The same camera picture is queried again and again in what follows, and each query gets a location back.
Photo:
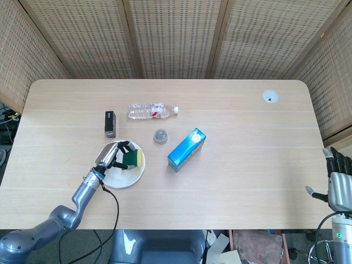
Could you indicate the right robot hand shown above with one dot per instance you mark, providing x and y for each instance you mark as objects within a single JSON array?
[{"x": 336, "y": 184}]

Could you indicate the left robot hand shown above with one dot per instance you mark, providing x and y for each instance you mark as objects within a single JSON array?
[{"x": 108, "y": 155}]

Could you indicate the yellow green sponge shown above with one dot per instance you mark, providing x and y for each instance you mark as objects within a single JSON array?
[{"x": 134, "y": 158}]

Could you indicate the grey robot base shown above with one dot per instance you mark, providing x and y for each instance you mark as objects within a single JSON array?
[{"x": 158, "y": 246}]

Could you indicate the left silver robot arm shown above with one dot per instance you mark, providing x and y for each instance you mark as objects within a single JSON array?
[{"x": 66, "y": 211}]

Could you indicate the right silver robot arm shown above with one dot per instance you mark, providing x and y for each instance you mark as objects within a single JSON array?
[{"x": 342, "y": 236}]

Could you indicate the small black box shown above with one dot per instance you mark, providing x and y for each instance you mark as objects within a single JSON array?
[{"x": 110, "y": 127}]

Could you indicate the blue cookie box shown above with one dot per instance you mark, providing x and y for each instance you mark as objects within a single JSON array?
[{"x": 187, "y": 149}]

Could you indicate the white paper plate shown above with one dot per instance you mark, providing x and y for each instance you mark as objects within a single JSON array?
[{"x": 123, "y": 177}]

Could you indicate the small round clear container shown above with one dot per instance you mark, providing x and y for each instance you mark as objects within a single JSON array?
[{"x": 160, "y": 136}]

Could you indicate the clear plastic water bottle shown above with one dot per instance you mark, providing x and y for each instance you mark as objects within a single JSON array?
[{"x": 148, "y": 110}]

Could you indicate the woven bamboo folding screen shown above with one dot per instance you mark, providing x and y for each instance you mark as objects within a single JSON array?
[{"x": 176, "y": 38}]

